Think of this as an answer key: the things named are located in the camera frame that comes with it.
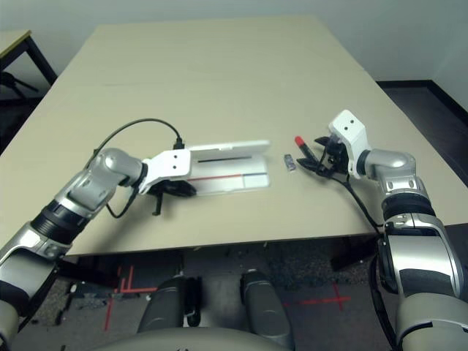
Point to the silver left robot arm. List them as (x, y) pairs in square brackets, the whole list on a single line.
[(106, 168)]

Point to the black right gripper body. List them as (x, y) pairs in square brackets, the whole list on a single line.
[(334, 161)]

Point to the small blue-grey eraser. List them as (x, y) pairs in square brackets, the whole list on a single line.
[(290, 162)]

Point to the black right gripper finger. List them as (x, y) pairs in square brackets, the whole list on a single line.
[(311, 164), (323, 142)]

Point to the black tripod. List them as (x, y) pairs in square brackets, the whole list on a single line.
[(14, 84)]

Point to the grey robot torso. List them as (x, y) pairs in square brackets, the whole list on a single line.
[(190, 342)]

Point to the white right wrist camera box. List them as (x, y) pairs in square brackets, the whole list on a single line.
[(351, 128)]

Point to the side table with black frame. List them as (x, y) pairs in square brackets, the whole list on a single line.
[(14, 38)]

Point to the dark grey left robot leg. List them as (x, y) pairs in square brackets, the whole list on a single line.
[(164, 303)]

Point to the red floor tape cross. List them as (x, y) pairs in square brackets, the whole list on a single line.
[(338, 300)]

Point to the dark grey right robot leg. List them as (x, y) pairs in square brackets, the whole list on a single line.
[(263, 303)]

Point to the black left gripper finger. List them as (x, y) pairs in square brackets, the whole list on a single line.
[(183, 190)]

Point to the dark grey robot leg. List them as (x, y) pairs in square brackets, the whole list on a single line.
[(164, 303), (263, 303)]

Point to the white plastic pencil case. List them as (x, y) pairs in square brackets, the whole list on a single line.
[(234, 179)]

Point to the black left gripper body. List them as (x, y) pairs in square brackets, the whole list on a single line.
[(164, 190)]

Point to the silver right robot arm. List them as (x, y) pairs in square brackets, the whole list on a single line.
[(395, 161)]

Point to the black marker with red cap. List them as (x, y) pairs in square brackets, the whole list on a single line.
[(300, 141)]

